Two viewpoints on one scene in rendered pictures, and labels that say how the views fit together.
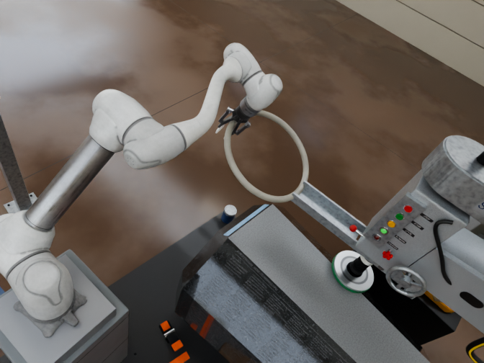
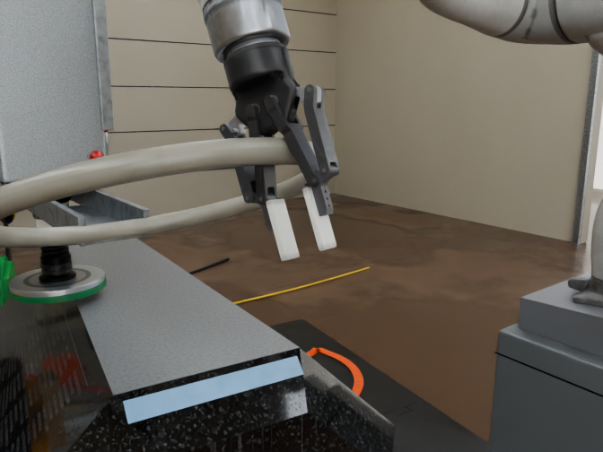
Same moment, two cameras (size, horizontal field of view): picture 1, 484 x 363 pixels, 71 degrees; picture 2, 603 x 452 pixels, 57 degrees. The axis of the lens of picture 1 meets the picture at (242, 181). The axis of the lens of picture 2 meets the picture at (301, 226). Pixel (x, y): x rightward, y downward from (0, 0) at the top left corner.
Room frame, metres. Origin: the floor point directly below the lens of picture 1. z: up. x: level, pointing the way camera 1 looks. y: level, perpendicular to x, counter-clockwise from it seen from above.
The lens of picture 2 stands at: (1.78, 0.50, 1.34)
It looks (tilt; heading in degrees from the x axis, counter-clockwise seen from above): 13 degrees down; 212
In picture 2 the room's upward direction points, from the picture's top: straight up
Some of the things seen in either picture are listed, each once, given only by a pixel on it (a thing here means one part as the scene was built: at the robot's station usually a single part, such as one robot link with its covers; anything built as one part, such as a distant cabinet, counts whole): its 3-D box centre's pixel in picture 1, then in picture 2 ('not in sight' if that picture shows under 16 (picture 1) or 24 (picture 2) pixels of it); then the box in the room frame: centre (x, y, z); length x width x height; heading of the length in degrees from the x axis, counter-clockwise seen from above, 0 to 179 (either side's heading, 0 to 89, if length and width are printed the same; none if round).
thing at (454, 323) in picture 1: (393, 284); not in sight; (1.41, -1.26, 0.37); 0.66 x 0.66 x 0.74; 62
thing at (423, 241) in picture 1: (426, 235); (30, 89); (0.97, -0.76, 1.37); 0.36 x 0.22 x 0.45; 69
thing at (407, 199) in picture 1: (392, 221); (98, 65); (0.92, -0.58, 1.42); 0.08 x 0.03 x 0.28; 69
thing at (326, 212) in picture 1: (356, 235); (62, 199); (1.04, -0.58, 1.13); 0.69 x 0.19 x 0.05; 69
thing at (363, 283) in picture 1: (353, 270); (57, 279); (1.00, -0.69, 0.92); 0.21 x 0.21 x 0.01
